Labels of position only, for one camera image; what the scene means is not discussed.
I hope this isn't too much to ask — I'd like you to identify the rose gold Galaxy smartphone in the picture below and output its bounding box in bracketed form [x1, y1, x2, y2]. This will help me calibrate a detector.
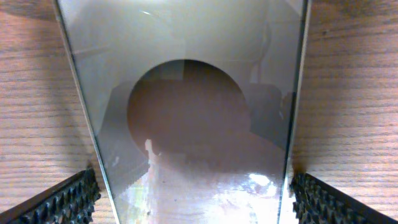
[54, 0, 311, 223]

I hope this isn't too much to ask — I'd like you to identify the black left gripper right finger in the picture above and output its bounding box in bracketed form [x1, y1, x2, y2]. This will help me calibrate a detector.
[290, 173, 397, 224]

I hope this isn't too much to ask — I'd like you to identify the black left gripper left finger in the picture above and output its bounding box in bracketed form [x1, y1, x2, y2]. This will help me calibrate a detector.
[1, 168, 101, 224]

